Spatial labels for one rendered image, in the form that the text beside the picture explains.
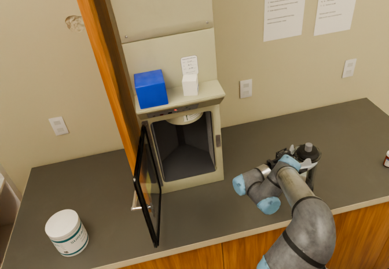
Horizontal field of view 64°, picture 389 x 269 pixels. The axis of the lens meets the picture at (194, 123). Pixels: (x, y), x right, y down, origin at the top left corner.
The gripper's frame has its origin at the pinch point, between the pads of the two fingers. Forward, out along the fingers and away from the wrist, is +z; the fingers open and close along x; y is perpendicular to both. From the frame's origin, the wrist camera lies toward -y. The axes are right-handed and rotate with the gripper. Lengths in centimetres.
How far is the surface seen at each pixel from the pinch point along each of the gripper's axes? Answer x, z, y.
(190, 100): 16, -43, 37
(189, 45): 26, -37, 52
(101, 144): 81, -75, -17
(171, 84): 28, -45, 39
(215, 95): 13, -34, 37
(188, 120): 28, -40, 19
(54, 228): 25, -104, -5
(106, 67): 24, -67, 54
